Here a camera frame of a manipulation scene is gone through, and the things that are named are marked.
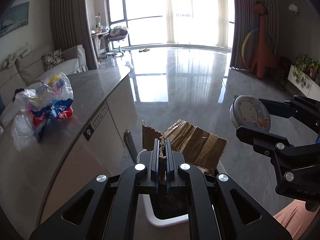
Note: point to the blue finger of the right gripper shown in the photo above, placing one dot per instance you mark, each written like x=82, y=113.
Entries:
x=277, y=108

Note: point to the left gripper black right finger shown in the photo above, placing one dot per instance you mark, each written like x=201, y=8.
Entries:
x=170, y=172

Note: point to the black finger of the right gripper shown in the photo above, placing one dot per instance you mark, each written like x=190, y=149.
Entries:
x=264, y=143

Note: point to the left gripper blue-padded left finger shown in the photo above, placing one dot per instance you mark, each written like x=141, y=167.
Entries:
x=155, y=164

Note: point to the torn brown cardboard piece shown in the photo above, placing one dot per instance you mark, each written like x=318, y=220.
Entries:
x=199, y=147

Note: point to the bag of colourful trash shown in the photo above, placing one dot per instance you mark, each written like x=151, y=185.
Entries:
x=44, y=102

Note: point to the clear plastic bag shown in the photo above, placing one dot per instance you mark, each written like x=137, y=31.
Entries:
x=22, y=133

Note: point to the white square trash bin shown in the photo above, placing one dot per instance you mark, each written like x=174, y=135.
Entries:
x=190, y=197

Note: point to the orange giraffe toy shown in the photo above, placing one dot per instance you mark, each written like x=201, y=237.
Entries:
x=262, y=57

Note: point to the potted green plant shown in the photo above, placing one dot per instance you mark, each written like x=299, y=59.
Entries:
x=305, y=66

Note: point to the cabinet label sticker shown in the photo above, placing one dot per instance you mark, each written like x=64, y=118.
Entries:
x=96, y=120

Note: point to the brown curtain right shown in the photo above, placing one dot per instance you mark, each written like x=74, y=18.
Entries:
x=246, y=20

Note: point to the brown curtain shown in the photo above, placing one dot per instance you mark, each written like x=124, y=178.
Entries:
x=246, y=20
x=70, y=27

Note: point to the slippers on floor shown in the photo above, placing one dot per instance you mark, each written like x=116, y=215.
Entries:
x=144, y=50

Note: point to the white sheer curtain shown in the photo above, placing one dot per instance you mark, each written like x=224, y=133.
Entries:
x=197, y=22

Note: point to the office chair with clothes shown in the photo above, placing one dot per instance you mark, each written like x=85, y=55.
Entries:
x=117, y=34

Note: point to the small desk with items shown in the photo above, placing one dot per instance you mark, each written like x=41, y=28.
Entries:
x=99, y=39

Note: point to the floral cushion right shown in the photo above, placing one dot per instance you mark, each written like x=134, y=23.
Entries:
x=52, y=59

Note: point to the grey sectional sofa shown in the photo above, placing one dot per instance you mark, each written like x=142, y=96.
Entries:
x=30, y=69

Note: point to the brown curtain left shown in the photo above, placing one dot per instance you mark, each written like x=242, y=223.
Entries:
x=70, y=27

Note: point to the grey plush toy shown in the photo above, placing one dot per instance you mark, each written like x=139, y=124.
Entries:
x=11, y=58

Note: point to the black cabinet handle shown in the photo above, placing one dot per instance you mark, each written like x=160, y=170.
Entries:
x=130, y=145

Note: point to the white wall lamp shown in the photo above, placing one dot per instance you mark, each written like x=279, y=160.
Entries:
x=293, y=8

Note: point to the right wall painting panel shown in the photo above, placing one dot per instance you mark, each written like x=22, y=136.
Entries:
x=16, y=17

